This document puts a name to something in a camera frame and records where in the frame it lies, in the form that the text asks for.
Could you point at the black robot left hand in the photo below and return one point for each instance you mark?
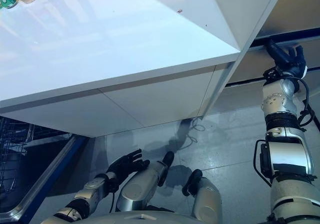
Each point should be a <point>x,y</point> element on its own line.
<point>122,166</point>

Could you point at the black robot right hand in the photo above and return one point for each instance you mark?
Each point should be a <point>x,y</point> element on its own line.
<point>291,64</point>

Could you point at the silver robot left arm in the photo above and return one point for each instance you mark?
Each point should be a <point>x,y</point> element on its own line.
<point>92,186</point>

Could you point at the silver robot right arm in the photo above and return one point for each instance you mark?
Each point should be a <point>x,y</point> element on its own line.
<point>287,154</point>

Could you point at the stainless steel fridge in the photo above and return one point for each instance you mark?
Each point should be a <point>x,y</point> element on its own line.
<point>287,9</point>

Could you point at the silver robot left leg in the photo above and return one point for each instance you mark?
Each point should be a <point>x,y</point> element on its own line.
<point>142,184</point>

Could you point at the silver robot leg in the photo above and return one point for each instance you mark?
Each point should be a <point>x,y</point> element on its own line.
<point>142,184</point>
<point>207,196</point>

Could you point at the tall white cabinet panel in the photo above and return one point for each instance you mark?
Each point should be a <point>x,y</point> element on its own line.
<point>225,9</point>

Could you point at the silver robot right leg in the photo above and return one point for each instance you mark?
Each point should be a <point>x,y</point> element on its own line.
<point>207,196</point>

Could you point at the open dishwasher with rack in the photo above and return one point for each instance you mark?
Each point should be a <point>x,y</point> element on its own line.
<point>15,159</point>

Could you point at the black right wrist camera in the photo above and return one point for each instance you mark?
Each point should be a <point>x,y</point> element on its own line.
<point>272,74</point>

